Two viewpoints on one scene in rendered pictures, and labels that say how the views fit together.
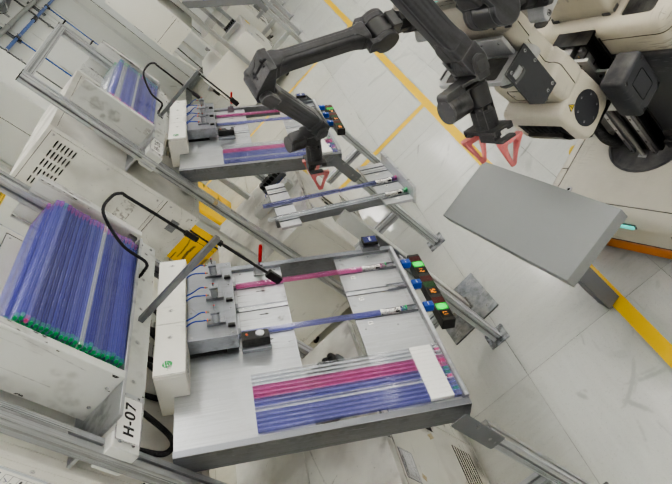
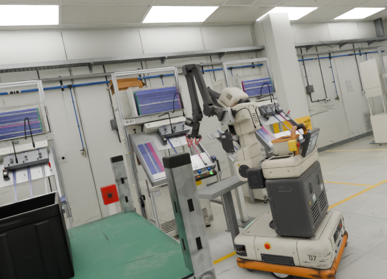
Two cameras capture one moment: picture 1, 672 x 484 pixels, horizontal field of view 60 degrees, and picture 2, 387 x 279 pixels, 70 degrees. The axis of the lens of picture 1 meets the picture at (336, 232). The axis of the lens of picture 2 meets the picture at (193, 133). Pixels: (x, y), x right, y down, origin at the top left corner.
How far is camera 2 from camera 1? 220 cm
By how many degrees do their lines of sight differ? 53
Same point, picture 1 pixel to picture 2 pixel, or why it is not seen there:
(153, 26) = (368, 83)
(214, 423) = (139, 138)
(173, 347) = (154, 124)
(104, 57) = (269, 74)
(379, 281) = (197, 163)
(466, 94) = (190, 121)
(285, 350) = (163, 146)
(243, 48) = not seen: outside the picture
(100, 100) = (237, 80)
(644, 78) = (256, 178)
